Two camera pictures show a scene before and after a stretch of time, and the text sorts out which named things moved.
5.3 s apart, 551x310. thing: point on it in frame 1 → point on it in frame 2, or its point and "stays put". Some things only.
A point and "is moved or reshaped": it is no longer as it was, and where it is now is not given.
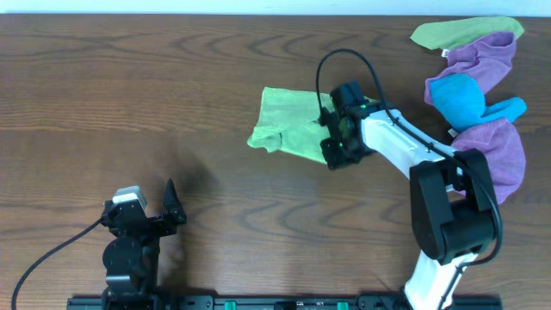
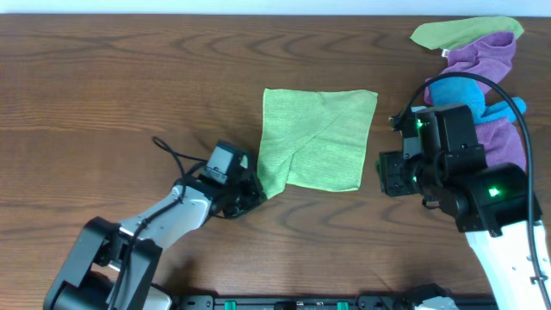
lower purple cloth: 502,143 stays put
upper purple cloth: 488,58 stays put
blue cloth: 461,102 stays put
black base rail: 319,302 stays put
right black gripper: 329,134 → 389,173
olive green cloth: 448,34 stays put
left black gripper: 146,221 → 248,189
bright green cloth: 288,122 is moved or reshaped
